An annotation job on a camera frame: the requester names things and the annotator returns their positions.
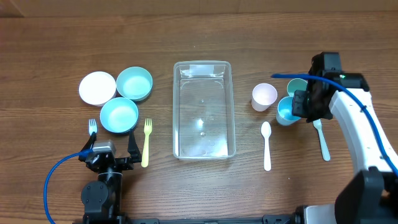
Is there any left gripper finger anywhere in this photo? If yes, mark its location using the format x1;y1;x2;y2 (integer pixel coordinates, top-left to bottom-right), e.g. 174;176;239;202
78;132;97;161
127;129;142;163

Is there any pale green fork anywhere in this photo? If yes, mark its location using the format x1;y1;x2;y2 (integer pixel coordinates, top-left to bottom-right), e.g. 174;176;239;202
313;119;331;161

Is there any green plastic cup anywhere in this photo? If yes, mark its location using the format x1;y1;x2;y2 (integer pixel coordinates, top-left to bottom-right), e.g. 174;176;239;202
287;78;308;96

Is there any light blue plastic cup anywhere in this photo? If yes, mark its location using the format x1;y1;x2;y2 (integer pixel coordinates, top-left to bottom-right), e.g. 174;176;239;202
276;96;300;126

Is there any white plastic spoon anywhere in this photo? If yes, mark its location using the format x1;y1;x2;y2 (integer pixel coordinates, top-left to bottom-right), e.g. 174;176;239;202
261;121;272;171

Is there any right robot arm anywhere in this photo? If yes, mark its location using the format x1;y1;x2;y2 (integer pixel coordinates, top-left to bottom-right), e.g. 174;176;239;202
292;71;397;223

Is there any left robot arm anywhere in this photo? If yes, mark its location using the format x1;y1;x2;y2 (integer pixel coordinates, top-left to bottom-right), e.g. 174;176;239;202
78;129;142;223

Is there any clear plastic container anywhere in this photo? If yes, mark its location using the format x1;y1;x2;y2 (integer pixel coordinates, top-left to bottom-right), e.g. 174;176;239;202
173;60;236;160

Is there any white fork left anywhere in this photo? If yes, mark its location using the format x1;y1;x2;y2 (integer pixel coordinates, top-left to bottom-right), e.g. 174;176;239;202
88;119;98;136

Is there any yellow plastic fork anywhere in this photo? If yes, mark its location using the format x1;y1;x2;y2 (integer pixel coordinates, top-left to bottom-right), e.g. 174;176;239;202
141;118;152;168

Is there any teal bowl lower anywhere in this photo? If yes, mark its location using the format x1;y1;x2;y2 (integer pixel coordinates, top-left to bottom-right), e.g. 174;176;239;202
99;97;139;134

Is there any teal bowl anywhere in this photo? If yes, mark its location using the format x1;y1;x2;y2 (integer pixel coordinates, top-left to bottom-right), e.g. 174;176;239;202
116;67;153;101
99;97;139;134

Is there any white bowl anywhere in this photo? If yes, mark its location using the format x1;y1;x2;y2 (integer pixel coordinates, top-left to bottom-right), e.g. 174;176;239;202
78;71;116;106

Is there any teal bowl upper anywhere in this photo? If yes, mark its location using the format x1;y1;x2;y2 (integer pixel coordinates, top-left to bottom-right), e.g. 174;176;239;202
116;67;153;101

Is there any left blue cable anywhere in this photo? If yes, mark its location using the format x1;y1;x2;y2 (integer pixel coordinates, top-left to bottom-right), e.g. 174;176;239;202
43;149;94;224

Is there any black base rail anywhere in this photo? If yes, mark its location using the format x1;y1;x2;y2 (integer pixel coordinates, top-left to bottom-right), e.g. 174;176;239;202
73;214;305;224

